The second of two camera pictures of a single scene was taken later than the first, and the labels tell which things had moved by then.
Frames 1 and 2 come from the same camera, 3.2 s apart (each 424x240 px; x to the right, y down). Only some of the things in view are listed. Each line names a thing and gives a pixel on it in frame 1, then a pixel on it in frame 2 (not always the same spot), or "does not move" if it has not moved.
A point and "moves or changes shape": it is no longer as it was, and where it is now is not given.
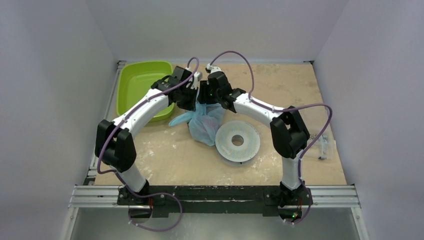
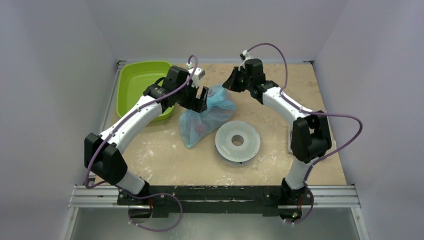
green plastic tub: x=134 y=81 does not move
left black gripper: x=191 y=105 does not move
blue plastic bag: x=205 y=121 moves or changes shape
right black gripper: x=205 y=96 to x=241 y=80
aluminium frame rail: x=346 y=197 does not move
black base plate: x=214 y=200 does not move
